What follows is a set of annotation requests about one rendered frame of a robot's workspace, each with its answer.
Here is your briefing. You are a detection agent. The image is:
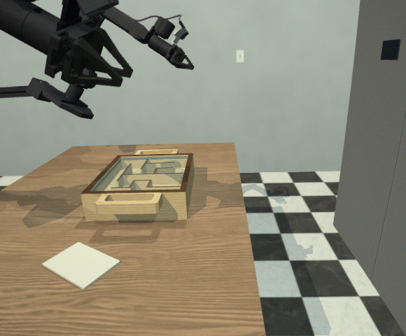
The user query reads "wooden maze board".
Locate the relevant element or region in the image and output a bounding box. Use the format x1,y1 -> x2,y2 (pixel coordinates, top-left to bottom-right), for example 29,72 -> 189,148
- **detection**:
80,149 -> 194,221

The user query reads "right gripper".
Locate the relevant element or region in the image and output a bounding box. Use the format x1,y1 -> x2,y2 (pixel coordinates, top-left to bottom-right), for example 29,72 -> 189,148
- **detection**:
22,0 -> 133,87

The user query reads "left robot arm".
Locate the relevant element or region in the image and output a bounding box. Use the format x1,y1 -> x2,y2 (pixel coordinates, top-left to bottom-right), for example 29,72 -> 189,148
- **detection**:
50,7 -> 188,108

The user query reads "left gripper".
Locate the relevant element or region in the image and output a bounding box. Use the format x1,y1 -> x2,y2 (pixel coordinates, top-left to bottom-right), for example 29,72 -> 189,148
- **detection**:
158,28 -> 195,70

